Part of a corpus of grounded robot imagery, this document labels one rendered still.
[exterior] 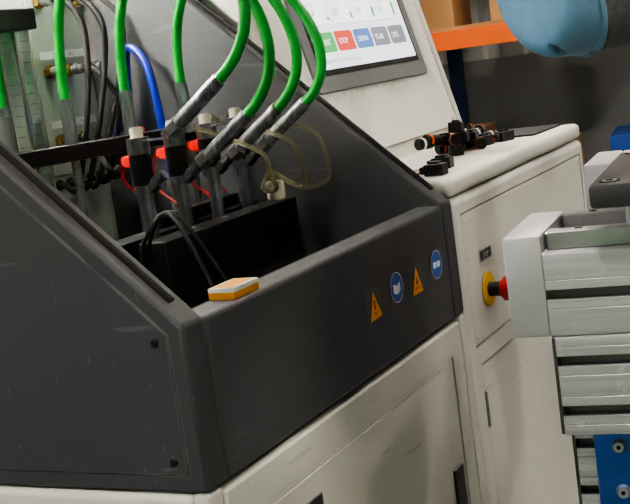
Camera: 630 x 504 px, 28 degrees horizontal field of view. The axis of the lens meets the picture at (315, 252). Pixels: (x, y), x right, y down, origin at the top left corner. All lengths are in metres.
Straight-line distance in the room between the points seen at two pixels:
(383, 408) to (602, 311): 0.48
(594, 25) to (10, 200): 0.57
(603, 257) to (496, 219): 0.84
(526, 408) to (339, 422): 0.67
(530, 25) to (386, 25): 1.29
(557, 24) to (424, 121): 1.34
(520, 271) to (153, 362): 0.34
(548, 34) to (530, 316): 0.26
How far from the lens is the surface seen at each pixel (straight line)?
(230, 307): 1.20
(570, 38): 0.97
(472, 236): 1.81
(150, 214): 1.54
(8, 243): 1.23
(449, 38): 6.70
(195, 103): 1.48
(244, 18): 1.44
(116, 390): 1.19
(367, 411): 1.47
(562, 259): 1.09
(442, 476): 1.68
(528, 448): 2.03
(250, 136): 1.64
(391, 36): 2.28
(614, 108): 7.89
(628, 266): 1.09
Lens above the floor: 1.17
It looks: 9 degrees down
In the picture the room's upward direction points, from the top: 8 degrees counter-clockwise
